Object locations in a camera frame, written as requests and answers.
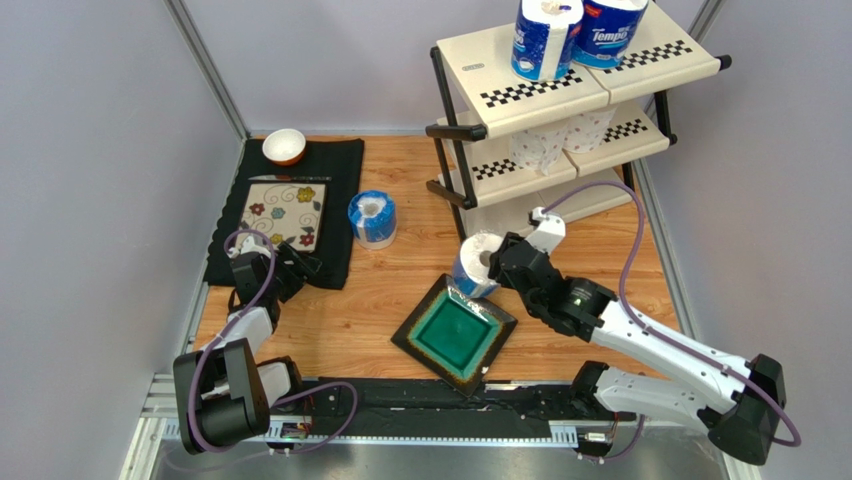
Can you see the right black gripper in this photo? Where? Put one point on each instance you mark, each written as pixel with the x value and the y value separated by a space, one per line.
pixel 517 267

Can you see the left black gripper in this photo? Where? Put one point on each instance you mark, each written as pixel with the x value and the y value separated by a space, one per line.
pixel 302 266

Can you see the blue banded roll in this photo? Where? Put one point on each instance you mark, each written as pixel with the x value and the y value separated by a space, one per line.
pixel 470 272

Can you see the blue paper roll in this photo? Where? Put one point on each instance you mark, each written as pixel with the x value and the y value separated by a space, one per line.
pixel 373 219

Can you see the plain white paper roll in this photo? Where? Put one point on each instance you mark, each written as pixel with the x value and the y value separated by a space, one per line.
pixel 538 149

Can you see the dotted white paper roll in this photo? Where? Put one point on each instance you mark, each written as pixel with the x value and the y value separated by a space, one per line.
pixel 587 130

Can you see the dark blue roll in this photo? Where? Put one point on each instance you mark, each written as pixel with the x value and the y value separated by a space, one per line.
pixel 544 35

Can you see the Tempo paper roll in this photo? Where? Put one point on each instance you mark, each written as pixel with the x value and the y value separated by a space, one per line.
pixel 607 28

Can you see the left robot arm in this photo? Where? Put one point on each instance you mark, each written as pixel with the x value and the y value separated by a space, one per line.
pixel 223 395

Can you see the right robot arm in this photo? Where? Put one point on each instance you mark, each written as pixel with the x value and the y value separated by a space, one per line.
pixel 738 403

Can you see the cream three-tier shelf rack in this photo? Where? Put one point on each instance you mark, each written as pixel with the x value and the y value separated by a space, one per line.
pixel 506 144

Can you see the floral square plate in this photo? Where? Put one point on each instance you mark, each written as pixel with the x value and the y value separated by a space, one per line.
pixel 286 212

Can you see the green square glazed plate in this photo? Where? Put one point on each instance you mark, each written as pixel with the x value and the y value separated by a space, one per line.
pixel 455 336

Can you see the white and orange bowl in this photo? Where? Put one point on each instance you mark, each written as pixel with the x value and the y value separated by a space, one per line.
pixel 284 147

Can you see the black fabric placemat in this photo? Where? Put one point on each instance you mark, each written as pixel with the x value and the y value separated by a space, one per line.
pixel 340 162

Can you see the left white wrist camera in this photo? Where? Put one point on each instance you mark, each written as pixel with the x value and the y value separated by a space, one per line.
pixel 250 243

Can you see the knife with dark handle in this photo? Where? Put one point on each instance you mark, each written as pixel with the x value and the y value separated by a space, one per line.
pixel 290 178

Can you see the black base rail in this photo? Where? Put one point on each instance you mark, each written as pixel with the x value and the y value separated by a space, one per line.
pixel 430 412

